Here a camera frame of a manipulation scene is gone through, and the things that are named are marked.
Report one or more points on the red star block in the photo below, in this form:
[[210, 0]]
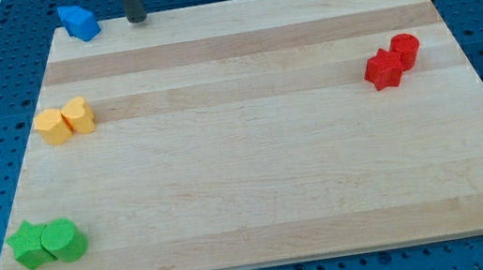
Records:
[[384, 69]]

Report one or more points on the yellow hexagon block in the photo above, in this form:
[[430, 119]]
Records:
[[52, 127]]

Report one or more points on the green cylinder block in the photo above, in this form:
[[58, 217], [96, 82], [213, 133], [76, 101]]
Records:
[[63, 239]]

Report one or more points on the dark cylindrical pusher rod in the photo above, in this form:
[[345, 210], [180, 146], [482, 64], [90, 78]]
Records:
[[134, 11]]

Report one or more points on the green star block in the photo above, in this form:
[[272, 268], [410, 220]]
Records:
[[27, 247]]

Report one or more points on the red cylinder block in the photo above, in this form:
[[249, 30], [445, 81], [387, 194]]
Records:
[[407, 46]]

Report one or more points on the yellow heart block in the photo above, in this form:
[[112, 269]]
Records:
[[79, 115]]

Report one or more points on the wooden board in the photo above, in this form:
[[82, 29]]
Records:
[[242, 134]]

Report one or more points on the blue block behind cube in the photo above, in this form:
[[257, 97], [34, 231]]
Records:
[[65, 14]]

